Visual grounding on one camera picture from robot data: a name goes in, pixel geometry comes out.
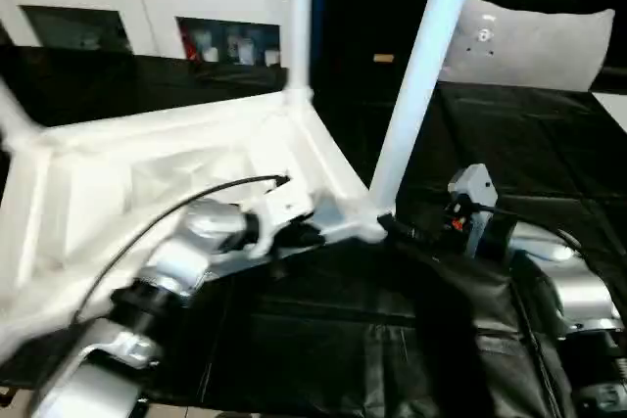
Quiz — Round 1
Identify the black speaker box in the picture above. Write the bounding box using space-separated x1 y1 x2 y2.
308 0 442 86

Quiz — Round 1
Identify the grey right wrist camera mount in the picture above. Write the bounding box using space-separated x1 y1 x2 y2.
448 163 501 257

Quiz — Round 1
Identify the black right camera cable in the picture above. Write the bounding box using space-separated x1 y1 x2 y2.
469 202 589 262

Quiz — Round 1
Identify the white flat board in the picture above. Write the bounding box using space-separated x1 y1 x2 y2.
590 90 627 133

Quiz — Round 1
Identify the black work mat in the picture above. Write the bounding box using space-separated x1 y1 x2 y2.
0 43 627 418

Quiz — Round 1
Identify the grey cushion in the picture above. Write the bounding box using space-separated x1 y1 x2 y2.
443 0 616 94

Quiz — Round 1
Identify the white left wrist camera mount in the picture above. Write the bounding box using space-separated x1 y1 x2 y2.
247 182 317 260

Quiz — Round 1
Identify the white plastic table leg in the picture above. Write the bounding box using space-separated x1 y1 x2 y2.
0 77 45 150
286 0 317 106
367 0 485 224

